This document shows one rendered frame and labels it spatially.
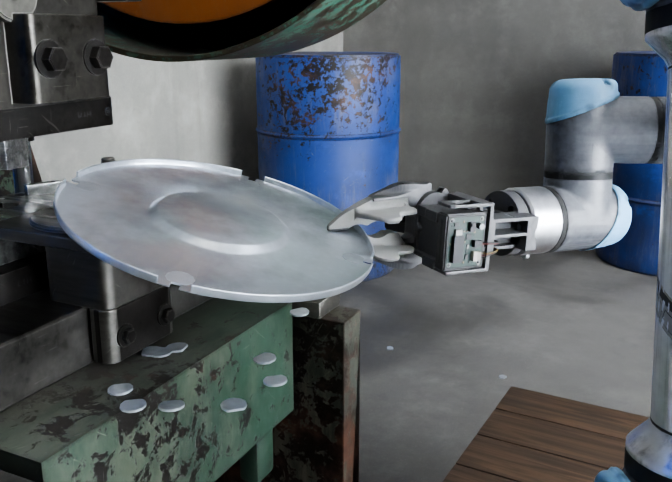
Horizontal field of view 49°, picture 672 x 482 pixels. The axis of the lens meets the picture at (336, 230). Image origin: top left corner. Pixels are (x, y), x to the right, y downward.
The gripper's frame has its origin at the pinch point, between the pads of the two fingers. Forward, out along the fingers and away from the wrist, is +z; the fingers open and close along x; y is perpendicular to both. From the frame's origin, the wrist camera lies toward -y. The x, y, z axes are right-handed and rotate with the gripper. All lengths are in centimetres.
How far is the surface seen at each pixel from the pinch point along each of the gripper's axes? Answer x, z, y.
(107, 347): 11.1, 21.8, -4.1
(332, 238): 0.1, 1.6, 2.5
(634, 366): 70, -142, -79
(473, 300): 70, -133, -146
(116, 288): 5.3, 20.7, -4.4
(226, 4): -22.8, 0.0, -35.5
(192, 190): -3.3, 12.7, -6.9
